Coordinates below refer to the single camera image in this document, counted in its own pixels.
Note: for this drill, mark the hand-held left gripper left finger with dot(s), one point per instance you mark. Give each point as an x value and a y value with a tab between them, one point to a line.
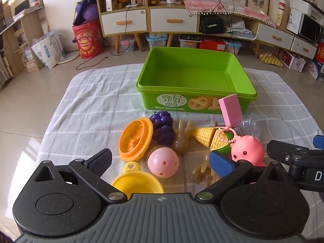
100	162

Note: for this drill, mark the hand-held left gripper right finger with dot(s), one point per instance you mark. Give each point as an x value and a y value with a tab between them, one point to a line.
222	165

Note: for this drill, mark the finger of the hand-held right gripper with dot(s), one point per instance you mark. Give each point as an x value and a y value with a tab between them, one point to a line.
283	150
319	141

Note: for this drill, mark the toy corn half green husk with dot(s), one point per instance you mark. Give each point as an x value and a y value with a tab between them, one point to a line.
220	144

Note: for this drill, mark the brown rubber hand toy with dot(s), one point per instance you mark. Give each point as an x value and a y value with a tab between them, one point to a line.
200	174
181	141

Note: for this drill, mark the pink octopus toy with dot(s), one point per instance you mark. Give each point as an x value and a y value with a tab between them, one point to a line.
246	149

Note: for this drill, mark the yellow toy corn tip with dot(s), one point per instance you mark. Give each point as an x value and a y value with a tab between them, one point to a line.
203	135

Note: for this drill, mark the clear plastic case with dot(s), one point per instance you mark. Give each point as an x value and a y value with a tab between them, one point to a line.
249	126

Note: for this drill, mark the yellow toy cup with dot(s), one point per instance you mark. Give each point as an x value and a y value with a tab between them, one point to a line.
136	182

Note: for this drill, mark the pink rectangular block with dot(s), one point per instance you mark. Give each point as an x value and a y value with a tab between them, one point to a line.
230	108

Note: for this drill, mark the pink ball with holes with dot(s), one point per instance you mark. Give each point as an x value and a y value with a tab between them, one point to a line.
163	162

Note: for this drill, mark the green plastic box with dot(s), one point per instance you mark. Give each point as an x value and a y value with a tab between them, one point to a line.
192	65

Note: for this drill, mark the grey checked tablecloth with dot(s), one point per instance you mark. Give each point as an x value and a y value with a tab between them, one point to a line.
101	106

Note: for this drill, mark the purple toy grapes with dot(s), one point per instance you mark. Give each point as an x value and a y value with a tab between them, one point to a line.
162	131

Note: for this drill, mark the red and white box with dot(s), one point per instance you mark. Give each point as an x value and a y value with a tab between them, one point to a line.
291	59

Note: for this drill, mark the yellow egg tray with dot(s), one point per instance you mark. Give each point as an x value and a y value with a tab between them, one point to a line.
270	59

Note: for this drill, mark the microwave oven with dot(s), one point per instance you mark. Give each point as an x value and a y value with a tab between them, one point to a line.
310	27

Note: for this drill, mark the red printed bucket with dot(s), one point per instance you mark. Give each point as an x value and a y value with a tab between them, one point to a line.
87	41

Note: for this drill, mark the white shopping bag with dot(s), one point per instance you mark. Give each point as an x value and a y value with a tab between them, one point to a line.
48	52

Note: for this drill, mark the red cardboard box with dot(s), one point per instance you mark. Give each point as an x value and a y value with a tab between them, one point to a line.
212	44

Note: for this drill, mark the curved wooden side cabinet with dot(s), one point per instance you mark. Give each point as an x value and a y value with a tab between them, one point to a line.
253	22

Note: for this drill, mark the clear storage box blue lid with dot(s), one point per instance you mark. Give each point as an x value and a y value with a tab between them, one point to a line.
156	42

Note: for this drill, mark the black bag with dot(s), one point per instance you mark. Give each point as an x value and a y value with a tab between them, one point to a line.
212	24

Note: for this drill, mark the red hanging decoration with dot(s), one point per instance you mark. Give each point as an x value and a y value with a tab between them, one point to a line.
282	5

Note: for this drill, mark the purple plush toy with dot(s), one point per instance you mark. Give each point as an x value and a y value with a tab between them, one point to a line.
87	11

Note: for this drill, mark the wooden bookshelf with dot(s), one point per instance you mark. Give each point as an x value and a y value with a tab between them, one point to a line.
25	30

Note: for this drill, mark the wooden shelf cabinet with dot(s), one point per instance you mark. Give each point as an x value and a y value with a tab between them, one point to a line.
148	17

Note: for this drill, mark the small white carton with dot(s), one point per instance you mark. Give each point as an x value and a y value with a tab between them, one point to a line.
110	3

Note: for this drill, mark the pink fringed cloth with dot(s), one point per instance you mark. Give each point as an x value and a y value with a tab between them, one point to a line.
202	5

